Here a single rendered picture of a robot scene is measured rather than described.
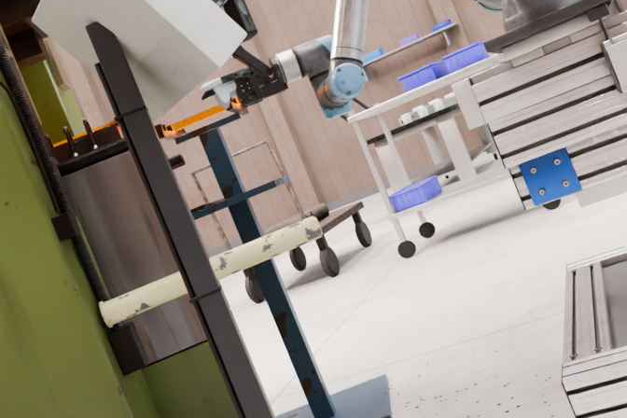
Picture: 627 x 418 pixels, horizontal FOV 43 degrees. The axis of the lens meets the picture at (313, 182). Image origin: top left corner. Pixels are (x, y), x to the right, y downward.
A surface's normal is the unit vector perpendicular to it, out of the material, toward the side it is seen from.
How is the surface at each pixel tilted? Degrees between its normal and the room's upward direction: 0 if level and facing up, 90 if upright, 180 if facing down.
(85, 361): 90
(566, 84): 90
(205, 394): 90
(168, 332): 90
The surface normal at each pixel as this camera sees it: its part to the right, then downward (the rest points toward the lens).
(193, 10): 0.48, -0.18
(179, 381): 0.10, -0.02
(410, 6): -0.31, 0.15
